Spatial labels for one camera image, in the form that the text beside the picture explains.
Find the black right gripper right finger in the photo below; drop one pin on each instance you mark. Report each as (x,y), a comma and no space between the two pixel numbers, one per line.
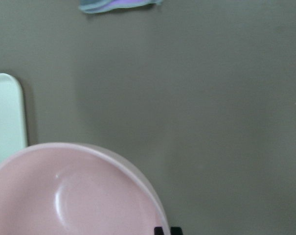
(176,231)

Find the grey folded cloth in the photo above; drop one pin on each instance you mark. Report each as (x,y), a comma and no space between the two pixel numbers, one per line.
(100,6)

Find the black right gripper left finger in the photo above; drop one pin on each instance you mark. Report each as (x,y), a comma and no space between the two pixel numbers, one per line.
(158,231)

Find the small pink bowl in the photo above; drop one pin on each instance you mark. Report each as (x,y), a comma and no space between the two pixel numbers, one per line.
(76,189)

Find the cream rabbit tray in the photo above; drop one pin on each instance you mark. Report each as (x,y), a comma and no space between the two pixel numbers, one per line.
(13,133)

